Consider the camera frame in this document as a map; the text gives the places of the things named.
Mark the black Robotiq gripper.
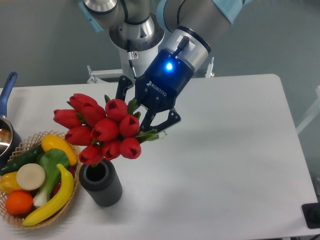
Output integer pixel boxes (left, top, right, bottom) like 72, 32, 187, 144
115, 49, 194, 137

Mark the red tulip bouquet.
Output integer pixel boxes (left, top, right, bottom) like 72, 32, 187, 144
53, 93, 160, 166

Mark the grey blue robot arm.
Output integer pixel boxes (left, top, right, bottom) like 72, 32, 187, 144
78, 0, 247, 134

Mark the dark grey ribbed vase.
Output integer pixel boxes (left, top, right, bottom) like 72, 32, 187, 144
79, 159, 123, 207

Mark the red fruit in basket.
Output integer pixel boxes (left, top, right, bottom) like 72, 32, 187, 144
51, 166, 76, 197

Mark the green bok choy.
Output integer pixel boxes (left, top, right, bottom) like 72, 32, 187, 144
33, 148, 69, 208

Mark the yellow banana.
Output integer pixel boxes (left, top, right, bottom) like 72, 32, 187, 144
22, 163, 75, 227

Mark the green cucumber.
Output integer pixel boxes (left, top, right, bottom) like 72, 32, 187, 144
0, 144, 44, 176

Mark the woven wicker basket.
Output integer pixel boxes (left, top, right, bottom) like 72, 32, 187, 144
0, 130, 82, 230

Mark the beige round disc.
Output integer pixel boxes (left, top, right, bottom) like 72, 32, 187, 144
16, 163, 46, 191

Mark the yellow bell pepper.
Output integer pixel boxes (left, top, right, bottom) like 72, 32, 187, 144
0, 171, 23, 194

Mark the orange fruit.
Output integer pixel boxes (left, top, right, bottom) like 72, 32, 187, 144
5, 190, 33, 215

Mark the black device at table edge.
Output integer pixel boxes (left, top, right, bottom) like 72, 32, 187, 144
301, 202, 320, 229

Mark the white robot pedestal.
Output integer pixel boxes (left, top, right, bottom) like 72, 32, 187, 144
86, 12, 216, 84

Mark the black cable on pedestal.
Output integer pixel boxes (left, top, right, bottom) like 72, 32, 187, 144
126, 39, 138, 80

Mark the blue handled saucepan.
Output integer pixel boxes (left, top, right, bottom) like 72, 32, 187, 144
0, 72, 22, 168

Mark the white metal frame right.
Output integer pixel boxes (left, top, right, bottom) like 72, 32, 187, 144
296, 86, 320, 135

